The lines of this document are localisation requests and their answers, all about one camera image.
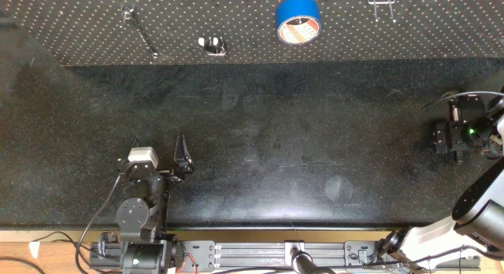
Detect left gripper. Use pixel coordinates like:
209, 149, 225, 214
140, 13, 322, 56
117, 131, 196, 184

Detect needle-nose pliers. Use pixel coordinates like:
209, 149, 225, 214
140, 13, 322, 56
197, 35, 227, 56

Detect roll of blue tape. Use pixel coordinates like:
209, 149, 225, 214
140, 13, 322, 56
275, 0, 323, 46

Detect black pegboard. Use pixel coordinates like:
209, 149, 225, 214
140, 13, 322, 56
0, 0, 504, 67

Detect wrench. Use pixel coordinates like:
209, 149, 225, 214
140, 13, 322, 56
126, 7, 161, 61

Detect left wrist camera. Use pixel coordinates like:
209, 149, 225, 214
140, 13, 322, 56
127, 146, 160, 169

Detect thin black wire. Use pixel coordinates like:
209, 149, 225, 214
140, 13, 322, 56
0, 256, 48, 274
31, 231, 95, 263

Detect mounting rail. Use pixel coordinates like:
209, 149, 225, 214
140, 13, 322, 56
89, 230, 482, 274

